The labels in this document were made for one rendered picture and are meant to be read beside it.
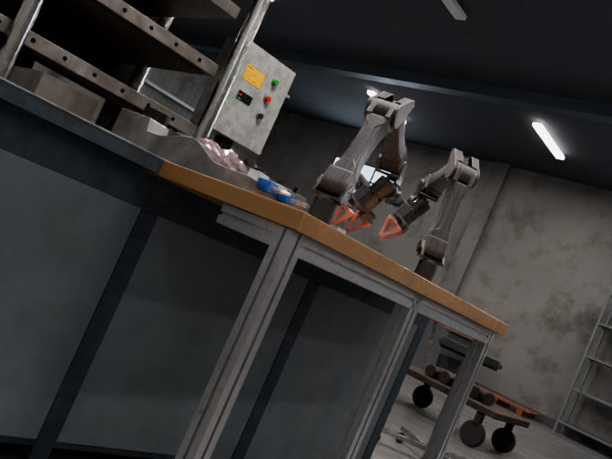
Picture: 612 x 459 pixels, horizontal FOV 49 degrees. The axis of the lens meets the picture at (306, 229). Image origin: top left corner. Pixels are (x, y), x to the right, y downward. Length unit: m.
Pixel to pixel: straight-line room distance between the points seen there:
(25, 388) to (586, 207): 10.83
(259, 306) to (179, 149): 0.66
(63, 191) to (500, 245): 10.88
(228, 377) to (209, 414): 0.08
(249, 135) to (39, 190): 1.51
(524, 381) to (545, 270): 1.83
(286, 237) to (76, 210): 0.52
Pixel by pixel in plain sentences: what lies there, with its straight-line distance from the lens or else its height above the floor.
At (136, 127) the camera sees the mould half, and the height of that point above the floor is 0.87.
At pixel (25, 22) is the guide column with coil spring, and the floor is 1.05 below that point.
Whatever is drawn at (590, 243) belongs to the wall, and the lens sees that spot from 11.72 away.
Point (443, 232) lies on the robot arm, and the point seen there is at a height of 0.98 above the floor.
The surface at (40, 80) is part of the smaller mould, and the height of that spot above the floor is 0.85.
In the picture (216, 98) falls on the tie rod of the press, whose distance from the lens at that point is 2.66.
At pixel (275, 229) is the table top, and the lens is 1.35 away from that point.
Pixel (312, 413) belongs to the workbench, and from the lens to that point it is 2.32.
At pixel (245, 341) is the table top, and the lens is 1.33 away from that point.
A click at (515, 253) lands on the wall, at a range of 11.99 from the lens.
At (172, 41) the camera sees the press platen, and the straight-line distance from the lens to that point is 2.62.
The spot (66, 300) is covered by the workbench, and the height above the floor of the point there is 0.41.
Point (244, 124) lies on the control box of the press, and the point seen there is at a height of 1.15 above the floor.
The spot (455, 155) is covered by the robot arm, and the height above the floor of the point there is 1.23.
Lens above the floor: 0.70
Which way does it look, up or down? 3 degrees up
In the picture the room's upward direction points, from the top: 24 degrees clockwise
